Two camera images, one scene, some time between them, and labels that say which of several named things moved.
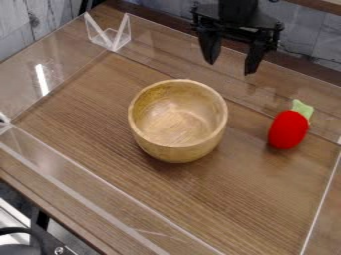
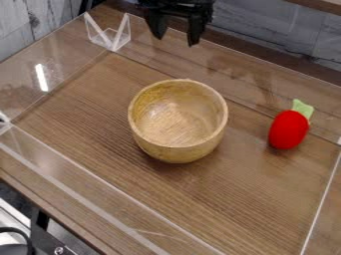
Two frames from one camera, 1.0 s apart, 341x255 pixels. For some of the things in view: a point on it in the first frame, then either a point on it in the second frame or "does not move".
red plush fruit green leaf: x=291 y=126 does not move
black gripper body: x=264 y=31 -> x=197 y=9
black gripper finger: x=255 y=55 -> x=194 y=28
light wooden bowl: x=177 y=118 does not move
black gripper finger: x=210 y=41 -> x=158 y=23
